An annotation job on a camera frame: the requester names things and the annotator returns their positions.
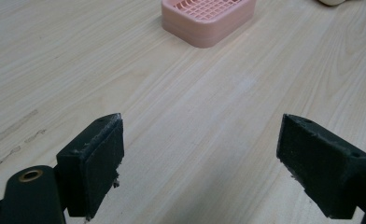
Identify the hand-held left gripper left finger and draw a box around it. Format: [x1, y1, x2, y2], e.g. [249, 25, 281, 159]
[55, 112, 125, 221]

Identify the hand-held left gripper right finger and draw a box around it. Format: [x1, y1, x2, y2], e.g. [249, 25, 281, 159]
[275, 113, 366, 220]

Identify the cream rounded object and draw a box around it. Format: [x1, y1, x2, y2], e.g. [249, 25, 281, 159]
[318, 0, 347, 7]

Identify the pink plastic soap dish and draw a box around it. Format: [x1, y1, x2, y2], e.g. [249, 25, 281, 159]
[161, 0, 257, 49]

